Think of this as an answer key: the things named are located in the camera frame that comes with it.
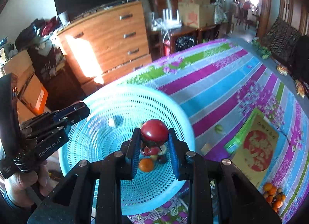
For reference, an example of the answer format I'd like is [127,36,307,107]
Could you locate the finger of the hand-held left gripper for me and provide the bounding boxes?
[20,102,90,128]
[24,117,73,140]

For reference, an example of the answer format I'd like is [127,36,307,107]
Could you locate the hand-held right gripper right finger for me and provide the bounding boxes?
[168,128,283,224]

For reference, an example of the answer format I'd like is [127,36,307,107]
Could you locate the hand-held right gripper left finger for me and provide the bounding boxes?
[27,127,143,224]

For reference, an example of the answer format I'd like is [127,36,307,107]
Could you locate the blue plastic basket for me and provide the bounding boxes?
[58,84,195,216]

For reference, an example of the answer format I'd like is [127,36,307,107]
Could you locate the stemmed red tomato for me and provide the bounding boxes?
[141,119,169,148]

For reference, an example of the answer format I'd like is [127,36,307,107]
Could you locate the person's left forearm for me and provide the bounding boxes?
[0,185,22,215]

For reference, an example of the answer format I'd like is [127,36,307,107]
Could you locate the person's left hand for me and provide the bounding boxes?
[5,161,50,207]

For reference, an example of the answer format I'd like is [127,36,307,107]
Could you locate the single small orange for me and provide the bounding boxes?
[139,158,154,172]

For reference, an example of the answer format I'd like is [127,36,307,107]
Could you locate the plain red tomato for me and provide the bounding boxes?
[142,145,160,155]

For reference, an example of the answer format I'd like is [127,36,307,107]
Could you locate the orange sided cardboard box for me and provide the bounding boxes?
[17,73,49,116]

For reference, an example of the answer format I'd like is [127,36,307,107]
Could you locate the brown cardboard box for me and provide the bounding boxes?
[1,50,34,82]

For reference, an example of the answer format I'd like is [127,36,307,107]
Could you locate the dark brown cabinet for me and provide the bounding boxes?
[28,43,85,111]

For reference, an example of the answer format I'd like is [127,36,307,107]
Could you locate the wooden dresser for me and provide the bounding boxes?
[56,0,153,94]

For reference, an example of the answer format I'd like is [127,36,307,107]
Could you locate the mixed clothes heap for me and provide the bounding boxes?
[15,18,61,51]

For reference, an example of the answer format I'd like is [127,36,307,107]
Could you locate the yellow green carton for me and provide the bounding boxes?
[224,108,280,187]

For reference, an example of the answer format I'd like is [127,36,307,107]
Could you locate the pile of oranges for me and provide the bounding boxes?
[263,182,286,213]

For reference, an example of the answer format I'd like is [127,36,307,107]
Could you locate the black plastic bag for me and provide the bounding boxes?
[174,34,201,52]

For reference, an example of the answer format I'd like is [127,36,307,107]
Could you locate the wooden side table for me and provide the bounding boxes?
[166,25,218,53]

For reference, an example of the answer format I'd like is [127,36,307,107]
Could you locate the white router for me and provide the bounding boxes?
[160,8,183,30]

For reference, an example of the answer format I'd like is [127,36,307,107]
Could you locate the dark wooden chair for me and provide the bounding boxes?
[145,0,179,31]

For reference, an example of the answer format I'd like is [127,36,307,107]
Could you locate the yellow snack packet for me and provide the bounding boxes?
[276,65,289,76]
[295,80,309,99]

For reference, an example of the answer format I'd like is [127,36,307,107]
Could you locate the green leafy vegetables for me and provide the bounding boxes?
[251,38,273,60]

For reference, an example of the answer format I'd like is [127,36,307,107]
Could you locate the large red printed cardboard box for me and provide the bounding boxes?
[178,3,215,28]

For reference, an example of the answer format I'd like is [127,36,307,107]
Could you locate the grey patterned plastic bag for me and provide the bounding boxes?
[214,0,228,25]

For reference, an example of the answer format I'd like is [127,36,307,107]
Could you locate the brown plaid cloth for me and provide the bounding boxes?
[262,16,302,63]

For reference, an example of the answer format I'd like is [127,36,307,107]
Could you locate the black clothing pile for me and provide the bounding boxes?
[292,36,309,82]

